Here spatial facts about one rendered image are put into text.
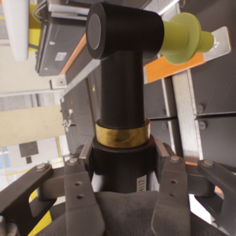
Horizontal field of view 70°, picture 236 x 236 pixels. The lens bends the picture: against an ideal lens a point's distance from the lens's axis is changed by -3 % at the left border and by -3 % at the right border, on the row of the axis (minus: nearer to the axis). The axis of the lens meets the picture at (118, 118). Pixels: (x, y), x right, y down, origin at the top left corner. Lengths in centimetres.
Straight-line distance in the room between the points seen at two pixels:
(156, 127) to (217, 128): 10
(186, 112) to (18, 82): 441
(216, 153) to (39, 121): 439
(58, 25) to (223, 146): 38
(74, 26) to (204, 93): 32
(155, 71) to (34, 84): 434
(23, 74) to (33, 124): 119
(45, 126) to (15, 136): 69
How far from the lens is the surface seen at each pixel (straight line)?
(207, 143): 22
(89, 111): 50
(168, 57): 17
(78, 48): 56
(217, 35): 20
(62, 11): 39
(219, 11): 22
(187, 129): 25
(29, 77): 458
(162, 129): 27
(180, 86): 25
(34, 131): 451
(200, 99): 22
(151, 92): 28
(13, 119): 452
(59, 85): 110
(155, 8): 29
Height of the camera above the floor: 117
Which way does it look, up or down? 28 degrees down
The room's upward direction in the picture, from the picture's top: 100 degrees counter-clockwise
